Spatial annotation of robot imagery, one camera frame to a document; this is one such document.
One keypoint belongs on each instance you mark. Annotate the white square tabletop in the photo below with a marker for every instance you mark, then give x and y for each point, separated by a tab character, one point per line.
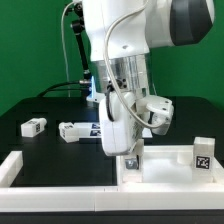
169	165

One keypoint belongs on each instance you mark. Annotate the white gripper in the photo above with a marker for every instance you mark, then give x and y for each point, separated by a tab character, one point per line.
120	136

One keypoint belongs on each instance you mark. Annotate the white U-shaped obstacle fence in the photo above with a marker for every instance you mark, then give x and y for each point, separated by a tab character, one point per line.
128	196

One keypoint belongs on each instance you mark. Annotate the white marker tag sheet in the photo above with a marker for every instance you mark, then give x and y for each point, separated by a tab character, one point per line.
88	129

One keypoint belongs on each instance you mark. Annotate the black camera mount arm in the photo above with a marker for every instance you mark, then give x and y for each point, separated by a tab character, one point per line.
78	27

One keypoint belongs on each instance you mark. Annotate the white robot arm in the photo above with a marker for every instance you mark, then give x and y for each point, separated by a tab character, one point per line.
122	33

